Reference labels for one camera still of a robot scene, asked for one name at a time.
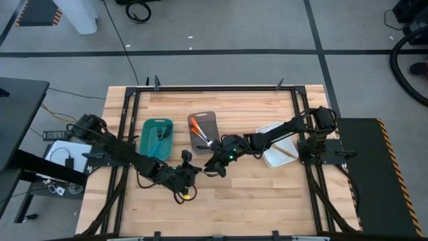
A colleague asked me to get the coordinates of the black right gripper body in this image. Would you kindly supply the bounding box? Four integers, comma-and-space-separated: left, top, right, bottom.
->
217, 134, 250, 165

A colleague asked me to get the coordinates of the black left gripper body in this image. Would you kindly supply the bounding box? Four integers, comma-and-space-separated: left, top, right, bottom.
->
157, 165, 198, 194

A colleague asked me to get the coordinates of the grey translucent plastic bin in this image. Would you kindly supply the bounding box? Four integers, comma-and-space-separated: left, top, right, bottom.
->
187, 110, 221, 156

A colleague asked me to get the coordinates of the teal plastic bin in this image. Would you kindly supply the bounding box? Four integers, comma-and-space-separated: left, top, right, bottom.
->
139, 118, 175, 161

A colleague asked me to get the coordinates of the white plastic bin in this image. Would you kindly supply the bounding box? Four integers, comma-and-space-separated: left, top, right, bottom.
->
255, 122, 300, 169

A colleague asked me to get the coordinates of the white paper sheet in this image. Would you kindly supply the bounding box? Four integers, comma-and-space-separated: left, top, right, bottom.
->
44, 140, 93, 173

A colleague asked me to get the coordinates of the black power adapter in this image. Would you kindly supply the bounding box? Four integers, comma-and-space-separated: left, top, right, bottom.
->
42, 130, 70, 141

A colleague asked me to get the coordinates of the large hazard striped black platform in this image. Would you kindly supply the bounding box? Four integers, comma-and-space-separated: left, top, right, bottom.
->
336, 116, 424, 238

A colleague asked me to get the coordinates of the black desk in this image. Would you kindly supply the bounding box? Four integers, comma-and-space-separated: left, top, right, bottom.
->
0, 76, 88, 224

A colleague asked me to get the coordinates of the white pillar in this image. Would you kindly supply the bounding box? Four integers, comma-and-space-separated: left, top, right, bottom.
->
52, 0, 99, 35

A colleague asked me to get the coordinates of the black shoe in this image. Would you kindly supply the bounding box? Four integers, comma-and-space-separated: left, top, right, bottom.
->
409, 60, 428, 76

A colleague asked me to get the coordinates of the small hazard striped black mat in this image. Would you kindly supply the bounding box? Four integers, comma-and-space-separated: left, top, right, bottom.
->
15, 0, 64, 27

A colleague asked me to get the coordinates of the black equipment case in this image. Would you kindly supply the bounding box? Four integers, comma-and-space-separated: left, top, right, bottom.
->
393, 0, 428, 46

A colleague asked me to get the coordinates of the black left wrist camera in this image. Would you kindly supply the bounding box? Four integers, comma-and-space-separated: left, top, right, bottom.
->
181, 149, 193, 169

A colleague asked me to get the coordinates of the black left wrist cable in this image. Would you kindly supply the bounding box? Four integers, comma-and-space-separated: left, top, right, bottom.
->
135, 169, 198, 206

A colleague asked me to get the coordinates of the black aluminium table frame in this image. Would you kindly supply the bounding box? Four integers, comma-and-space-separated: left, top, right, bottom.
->
80, 76, 360, 241

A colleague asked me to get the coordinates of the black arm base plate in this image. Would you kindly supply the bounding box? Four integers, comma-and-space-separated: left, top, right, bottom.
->
297, 139, 358, 165
82, 143, 134, 167

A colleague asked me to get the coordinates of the black floor cable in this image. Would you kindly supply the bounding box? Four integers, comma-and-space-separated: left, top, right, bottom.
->
102, 0, 140, 86

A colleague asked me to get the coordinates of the coiled black cable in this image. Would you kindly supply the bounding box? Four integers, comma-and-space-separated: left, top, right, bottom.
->
125, 0, 152, 24

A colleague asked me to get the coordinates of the thick black hose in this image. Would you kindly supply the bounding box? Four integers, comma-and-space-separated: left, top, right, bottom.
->
389, 26, 428, 108

